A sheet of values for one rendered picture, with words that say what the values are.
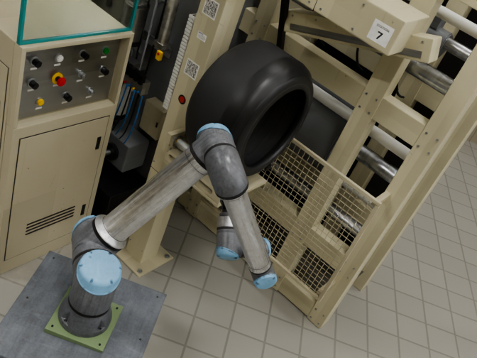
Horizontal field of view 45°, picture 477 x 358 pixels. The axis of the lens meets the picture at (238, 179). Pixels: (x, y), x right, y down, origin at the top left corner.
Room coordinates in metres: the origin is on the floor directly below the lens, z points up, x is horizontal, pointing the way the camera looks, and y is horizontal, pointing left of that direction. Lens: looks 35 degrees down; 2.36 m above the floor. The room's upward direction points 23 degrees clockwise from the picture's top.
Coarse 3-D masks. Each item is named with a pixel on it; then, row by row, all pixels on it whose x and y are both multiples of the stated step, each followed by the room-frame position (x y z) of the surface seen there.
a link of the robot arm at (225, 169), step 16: (208, 160) 1.53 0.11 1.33; (224, 160) 1.52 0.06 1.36; (240, 160) 1.56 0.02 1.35; (224, 176) 1.49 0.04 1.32; (240, 176) 1.51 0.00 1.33; (224, 192) 1.48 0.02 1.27; (240, 192) 1.50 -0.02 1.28; (240, 208) 1.52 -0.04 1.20; (240, 224) 1.54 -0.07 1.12; (256, 224) 1.59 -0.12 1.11; (240, 240) 1.57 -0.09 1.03; (256, 240) 1.58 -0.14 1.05; (256, 256) 1.59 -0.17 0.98; (256, 272) 1.61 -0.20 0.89; (272, 272) 1.64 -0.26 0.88
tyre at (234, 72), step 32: (224, 64) 2.09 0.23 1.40; (256, 64) 2.11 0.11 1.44; (288, 64) 2.17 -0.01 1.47; (192, 96) 2.05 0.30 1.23; (224, 96) 1.99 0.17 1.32; (256, 96) 2.00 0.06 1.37; (288, 96) 2.46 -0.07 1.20; (192, 128) 2.00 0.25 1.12; (256, 128) 2.43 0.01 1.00; (288, 128) 2.40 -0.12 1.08; (256, 160) 2.27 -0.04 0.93
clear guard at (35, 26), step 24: (24, 0) 1.82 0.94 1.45; (48, 0) 1.92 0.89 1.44; (72, 0) 2.01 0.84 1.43; (96, 0) 2.11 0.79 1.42; (120, 0) 2.22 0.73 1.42; (24, 24) 1.84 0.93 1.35; (48, 24) 1.93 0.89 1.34; (72, 24) 2.03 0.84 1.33; (96, 24) 2.13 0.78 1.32; (120, 24) 2.25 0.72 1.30
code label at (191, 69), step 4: (188, 60) 2.31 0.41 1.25; (188, 64) 2.30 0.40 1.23; (192, 64) 2.29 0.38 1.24; (196, 64) 2.28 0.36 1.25; (188, 68) 2.30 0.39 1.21; (192, 68) 2.29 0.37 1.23; (196, 68) 2.28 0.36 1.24; (188, 72) 2.30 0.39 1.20; (192, 72) 2.29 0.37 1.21; (196, 72) 2.28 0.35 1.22; (192, 76) 2.28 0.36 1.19; (196, 76) 2.27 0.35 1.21
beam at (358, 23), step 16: (304, 0) 2.41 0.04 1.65; (320, 0) 2.38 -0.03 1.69; (336, 0) 2.34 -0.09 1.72; (352, 0) 2.32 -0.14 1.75; (368, 0) 2.29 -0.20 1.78; (384, 0) 2.38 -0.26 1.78; (400, 0) 2.48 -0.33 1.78; (336, 16) 2.33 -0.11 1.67; (352, 16) 2.30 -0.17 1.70; (368, 16) 2.27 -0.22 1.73; (384, 16) 2.25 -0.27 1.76; (400, 16) 2.25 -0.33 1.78; (416, 16) 2.34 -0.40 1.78; (352, 32) 2.29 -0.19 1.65; (400, 32) 2.21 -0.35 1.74; (416, 32) 2.36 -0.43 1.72; (384, 48) 2.22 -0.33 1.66; (400, 48) 2.29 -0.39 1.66
